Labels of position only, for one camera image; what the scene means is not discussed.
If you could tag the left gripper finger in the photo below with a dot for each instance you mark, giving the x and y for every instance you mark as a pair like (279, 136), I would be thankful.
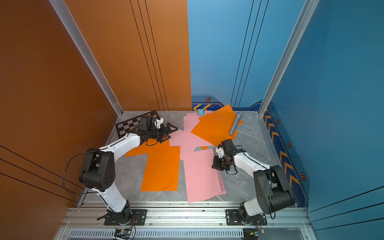
(171, 128)
(164, 138)

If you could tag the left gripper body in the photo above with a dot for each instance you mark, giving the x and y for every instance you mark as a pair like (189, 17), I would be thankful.
(157, 133)

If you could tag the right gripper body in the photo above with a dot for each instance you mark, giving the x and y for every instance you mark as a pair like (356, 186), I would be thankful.
(224, 165)

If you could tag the pink paper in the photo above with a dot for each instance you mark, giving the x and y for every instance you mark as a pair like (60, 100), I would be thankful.
(186, 140)
(222, 187)
(201, 180)

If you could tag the orange paper front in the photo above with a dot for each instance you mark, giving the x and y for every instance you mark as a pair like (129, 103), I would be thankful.
(162, 171)

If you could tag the pink paper top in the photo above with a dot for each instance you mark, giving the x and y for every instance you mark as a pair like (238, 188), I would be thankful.
(222, 187)

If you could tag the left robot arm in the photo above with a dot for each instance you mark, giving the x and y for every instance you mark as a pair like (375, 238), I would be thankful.
(98, 171)

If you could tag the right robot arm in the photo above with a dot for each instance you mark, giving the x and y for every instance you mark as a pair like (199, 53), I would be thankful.
(273, 191)

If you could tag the small blue toy box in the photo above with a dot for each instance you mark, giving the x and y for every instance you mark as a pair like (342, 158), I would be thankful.
(201, 112)

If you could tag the black white chessboard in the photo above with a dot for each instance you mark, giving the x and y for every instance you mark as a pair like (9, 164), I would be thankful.
(127, 126)

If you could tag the grey metal cylinder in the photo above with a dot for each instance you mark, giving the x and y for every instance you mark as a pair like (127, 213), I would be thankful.
(235, 124)

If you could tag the right small circuit board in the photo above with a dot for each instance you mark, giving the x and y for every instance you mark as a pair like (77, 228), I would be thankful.
(252, 234)

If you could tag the green circuit board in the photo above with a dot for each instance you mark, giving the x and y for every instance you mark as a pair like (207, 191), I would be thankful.
(123, 234)

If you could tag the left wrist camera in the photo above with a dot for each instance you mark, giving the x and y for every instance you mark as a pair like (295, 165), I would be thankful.
(158, 122)

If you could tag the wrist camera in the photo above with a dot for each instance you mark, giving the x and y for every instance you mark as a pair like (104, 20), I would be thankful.
(158, 122)
(220, 152)

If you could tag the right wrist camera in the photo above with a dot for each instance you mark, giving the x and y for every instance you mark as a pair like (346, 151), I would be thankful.
(220, 152)

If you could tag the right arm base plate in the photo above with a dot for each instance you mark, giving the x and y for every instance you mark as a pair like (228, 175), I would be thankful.
(239, 217)

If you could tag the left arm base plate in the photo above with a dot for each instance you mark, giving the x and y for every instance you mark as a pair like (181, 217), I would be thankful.
(126, 218)

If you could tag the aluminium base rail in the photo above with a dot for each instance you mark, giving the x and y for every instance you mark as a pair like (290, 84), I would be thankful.
(182, 215)

